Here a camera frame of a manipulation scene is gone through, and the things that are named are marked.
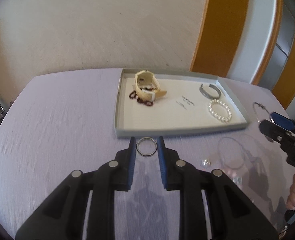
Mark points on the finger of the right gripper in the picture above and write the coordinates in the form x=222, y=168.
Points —
x=284, y=122
x=275, y=132

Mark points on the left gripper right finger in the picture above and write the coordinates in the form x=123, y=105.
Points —
x=210, y=203

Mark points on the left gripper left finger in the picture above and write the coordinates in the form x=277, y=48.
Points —
x=82, y=205

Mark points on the thin silver bangle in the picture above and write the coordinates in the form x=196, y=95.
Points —
x=259, y=109

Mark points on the small silver stud earring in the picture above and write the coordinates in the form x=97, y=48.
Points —
x=206, y=163

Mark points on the cream yellow wristwatch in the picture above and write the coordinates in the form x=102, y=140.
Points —
x=147, y=86

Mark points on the grey cardboard tray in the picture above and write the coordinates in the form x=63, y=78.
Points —
x=195, y=103

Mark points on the wooden frame glass door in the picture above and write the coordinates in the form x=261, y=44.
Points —
x=277, y=69

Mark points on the orange wooden wall panel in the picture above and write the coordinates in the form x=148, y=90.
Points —
x=220, y=33

